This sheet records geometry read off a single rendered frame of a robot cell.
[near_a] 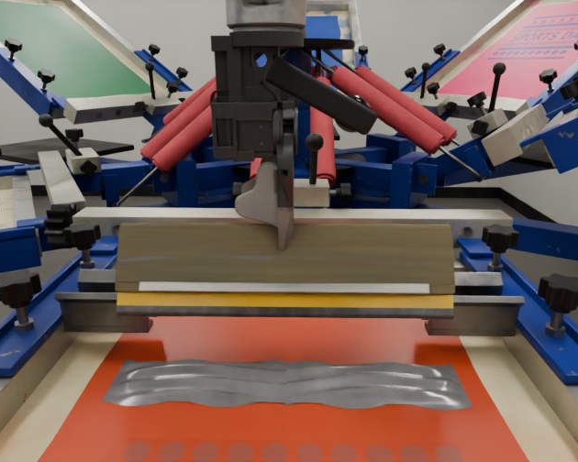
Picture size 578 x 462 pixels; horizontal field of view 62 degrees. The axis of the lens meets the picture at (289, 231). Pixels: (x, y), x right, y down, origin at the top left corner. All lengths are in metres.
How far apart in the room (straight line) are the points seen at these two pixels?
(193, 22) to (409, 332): 4.29
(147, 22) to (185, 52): 0.41
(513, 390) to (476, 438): 0.09
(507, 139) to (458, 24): 3.98
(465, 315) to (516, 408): 0.11
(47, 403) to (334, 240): 0.33
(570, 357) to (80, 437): 0.46
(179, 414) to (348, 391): 0.16
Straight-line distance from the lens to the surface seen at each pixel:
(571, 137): 0.85
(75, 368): 0.58
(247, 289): 0.49
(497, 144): 0.88
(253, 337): 0.59
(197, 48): 4.70
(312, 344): 0.58
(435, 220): 0.77
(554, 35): 2.05
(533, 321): 0.59
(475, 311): 0.57
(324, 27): 2.49
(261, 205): 0.48
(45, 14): 2.24
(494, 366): 0.58
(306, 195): 0.78
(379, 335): 0.60
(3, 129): 5.45
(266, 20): 0.46
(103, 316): 0.58
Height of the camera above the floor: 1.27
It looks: 19 degrees down
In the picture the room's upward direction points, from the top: straight up
